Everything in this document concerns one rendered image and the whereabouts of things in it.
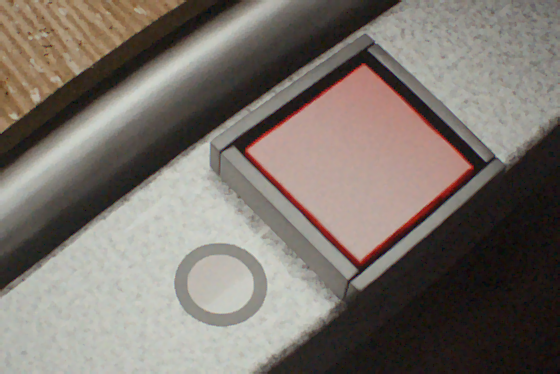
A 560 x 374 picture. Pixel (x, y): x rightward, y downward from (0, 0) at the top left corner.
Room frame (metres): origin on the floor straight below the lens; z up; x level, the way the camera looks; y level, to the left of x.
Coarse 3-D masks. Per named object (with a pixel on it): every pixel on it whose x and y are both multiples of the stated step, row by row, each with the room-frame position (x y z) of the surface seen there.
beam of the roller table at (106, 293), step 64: (448, 0) 0.33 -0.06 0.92; (512, 0) 0.33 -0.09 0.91; (448, 64) 0.29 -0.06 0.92; (512, 64) 0.30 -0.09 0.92; (512, 128) 0.27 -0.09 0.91; (128, 192) 0.22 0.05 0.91; (192, 192) 0.22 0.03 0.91; (512, 192) 0.26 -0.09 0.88; (64, 256) 0.19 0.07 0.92; (128, 256) 0.19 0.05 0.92; (256, 256) 0.20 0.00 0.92; (448, 256) 0.23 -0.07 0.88; (0, 320) 0.16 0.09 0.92; (64, 320) 0.17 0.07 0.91; (128, 320) 0.17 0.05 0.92; (192, 320) 0.17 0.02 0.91; (256, 320) 0.18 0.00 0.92; (320, 320) 0.18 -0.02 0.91; (384, 320) 0.21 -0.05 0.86
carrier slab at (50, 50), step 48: (0, 0) 0.29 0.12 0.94; (48, 0) 0.29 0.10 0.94; (96, 0) 0.29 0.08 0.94; (144, 0) 0.29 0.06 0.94; (192, 0) 0.30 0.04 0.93; (0, 48) 0.26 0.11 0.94; (48, 48) 0.27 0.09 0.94; (96, 48) 0.27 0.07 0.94; (144, 48) 0.28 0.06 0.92; (0, 96) 0.24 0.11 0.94; (48, 96) 0.24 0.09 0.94; (0, 144) 0.23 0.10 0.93
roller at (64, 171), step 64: (256, 0) 0.31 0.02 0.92; (320, 0) 0.32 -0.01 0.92; (384, 0) 0.33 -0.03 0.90; (128, 64) 0.28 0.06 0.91; (192, 64) 0.27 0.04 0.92; (256, 64) 0.28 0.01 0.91; (64, 128) 0.24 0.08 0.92; (128, 128) 0.25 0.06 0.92; (192, 128) 0.26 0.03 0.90; (0, 192) 0.21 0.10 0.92; (64, 192) 0.22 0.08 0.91; (0, 256) 0.19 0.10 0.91
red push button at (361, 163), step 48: (336, 96) 0.26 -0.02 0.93; (384, 96) 0.26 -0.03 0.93; (288, 144) 0.24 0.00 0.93; (336, 144) 0.24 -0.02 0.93; (384, 144) 0.24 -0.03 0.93; (432, 144) 0.25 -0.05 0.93; (288, 192) 0.22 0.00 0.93; (336, 192) 0.22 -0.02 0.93; (384, 192) 0.22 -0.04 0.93; (432, 192) 0.23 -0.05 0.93; (336, 240) 0.20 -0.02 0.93; (384, 240) 0.21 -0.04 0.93
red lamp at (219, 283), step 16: (208, 256) 0.20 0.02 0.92; (224, 256) 0.20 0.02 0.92; (192, 272) 0.19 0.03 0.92; (208, 272) 0.19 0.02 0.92; (224, 272) 0.19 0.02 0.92; (240, 272) 0.19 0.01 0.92; (192, 288) 0.19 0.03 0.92; (208, 288) 0.19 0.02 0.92; (224, 288) 0.19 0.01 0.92; (240, 288) 0.19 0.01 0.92; (208, 304) 0.18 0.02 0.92; (224, 304) 0.18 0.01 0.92; (240, 304) 0.18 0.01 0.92
